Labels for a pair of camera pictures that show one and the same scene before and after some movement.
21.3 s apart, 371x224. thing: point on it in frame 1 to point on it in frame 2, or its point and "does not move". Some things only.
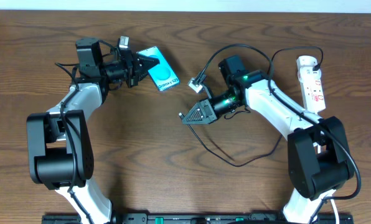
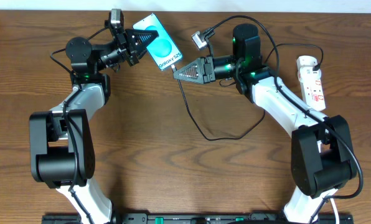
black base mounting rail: x=195 y=218 does not move
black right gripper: x=208 y=113 to x=203 y=65
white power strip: x=311 y=83 does not move
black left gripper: x=132 y=70 to x=125 y=46
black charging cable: x=270 y=74 to x=264 y=112
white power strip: x=305 y=65 does not move
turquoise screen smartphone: x=161 y=73 to x=162 y=48
